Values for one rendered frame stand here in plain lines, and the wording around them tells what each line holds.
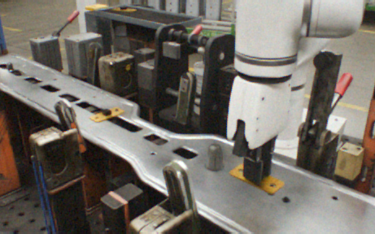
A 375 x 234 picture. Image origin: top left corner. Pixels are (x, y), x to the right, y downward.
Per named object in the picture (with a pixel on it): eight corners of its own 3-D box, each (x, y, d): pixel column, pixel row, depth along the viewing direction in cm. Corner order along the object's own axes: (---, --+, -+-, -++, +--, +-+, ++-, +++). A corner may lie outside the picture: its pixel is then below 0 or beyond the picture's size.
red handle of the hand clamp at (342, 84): (301, 129, 76) (337, 69, 81) (303, 136, 78) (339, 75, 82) (321, 136, 73) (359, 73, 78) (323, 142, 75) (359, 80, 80)
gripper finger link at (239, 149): (250, 98, 56) (263, 116, 61) (224, 145, 55) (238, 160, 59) (258, 100, 56) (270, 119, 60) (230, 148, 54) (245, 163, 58)
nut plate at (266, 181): (228, 174, 65) (228, 167, 65) (242, 164, 68) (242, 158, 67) (272, 195, 60) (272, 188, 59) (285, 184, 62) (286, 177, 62)
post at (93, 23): (95, 120, 164) (82, 11, 144) (110, 114, 168) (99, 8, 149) (106, 126, 159) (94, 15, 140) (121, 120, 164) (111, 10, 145)
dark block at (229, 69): (215, 213, 111) (218, 67, 92) (230, 201, 115) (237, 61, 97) (229, 221, 107) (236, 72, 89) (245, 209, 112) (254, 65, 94)
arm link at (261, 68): (259, 38, 60) (258, 57, 61) (222, 50, 54) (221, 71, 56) (311, 49, 55) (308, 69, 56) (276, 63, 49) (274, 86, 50)
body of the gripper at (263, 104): (263, 51, 61) (258, 118, 66) (220, 67, 54) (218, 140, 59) (307, 62, 56) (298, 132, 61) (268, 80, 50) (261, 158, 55)
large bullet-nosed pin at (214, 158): (202, 173, 78) (202, 144, 75) (213, 166, 80) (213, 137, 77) (215, 179, 76) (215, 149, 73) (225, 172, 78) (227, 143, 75)
